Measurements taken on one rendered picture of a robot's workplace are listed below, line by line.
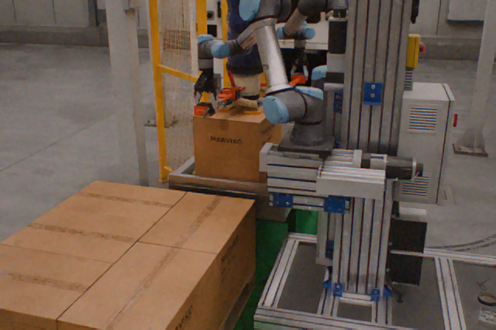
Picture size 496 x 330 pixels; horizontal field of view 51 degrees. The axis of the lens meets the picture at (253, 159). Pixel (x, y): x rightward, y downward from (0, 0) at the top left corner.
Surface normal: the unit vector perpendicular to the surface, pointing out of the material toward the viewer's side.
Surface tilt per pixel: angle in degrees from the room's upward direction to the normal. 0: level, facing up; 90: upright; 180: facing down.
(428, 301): 0
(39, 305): 0
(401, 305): 0
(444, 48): 90
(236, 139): 90
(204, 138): 90
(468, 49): 90
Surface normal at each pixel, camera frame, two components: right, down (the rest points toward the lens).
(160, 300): 0.00, -0.94
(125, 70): -0.29, 0.33
